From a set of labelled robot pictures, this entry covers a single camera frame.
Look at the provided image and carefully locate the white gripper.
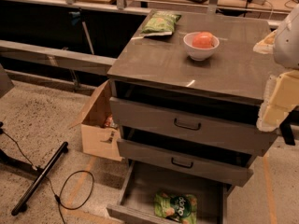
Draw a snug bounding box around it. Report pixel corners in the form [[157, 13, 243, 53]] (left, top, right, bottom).
[[253, 5, 299, 132]]

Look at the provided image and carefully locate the green rice chip bag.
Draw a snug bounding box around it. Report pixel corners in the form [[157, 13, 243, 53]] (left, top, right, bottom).
[[154, 191, 197, 224]]

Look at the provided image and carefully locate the top grey drawer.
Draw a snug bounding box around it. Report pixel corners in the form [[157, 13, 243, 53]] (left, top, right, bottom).
[[108, 96, 278, 157]]

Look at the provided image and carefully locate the grey drawer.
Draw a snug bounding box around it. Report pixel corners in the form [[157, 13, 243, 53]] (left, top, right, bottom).
[[108, 96, 278, 157], [107, 161, 228, 224], [117, 138, 253, 187]]

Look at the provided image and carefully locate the grey drawer cabinet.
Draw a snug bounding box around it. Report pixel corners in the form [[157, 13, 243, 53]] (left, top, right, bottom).
[[107, 9, 299, 189]]

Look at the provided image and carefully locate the middle grey drawer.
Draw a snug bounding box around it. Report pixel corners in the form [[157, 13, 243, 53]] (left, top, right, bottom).
[[117, 138, 253, 187]]

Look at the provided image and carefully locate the green chip bag on counter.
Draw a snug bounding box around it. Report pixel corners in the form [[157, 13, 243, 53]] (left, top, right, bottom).
[[140, 11, 181, 36]]

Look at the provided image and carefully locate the bottom grey drawer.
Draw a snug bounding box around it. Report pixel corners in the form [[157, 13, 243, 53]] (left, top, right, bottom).
[[107, 161, 228, 224]]

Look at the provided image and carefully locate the white bowl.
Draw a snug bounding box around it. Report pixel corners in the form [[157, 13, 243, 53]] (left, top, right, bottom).
[[183, 32, 220, 61]]

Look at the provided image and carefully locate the orange round fruit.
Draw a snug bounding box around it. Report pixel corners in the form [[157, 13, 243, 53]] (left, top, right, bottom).
[[192, 32, 213, 49]]

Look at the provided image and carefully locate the snack packet in box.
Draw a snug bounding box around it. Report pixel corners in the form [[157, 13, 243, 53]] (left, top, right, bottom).
[[104, 116, 118, 129]]

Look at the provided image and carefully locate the cardboard box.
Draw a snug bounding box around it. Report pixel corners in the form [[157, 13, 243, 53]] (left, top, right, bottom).
[[70, 81, 122, 161]]

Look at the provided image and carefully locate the black stand leg bar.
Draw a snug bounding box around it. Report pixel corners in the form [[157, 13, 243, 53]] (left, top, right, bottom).
[[11, 142, 68, 217]]

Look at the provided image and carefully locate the grey metal rail beam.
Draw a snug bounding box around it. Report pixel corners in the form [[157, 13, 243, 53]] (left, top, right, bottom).
[[0, 40, 116, 76]]

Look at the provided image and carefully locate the black cable on floor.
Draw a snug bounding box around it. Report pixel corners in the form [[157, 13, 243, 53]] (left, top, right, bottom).
[[0, 129, 95, 224]]

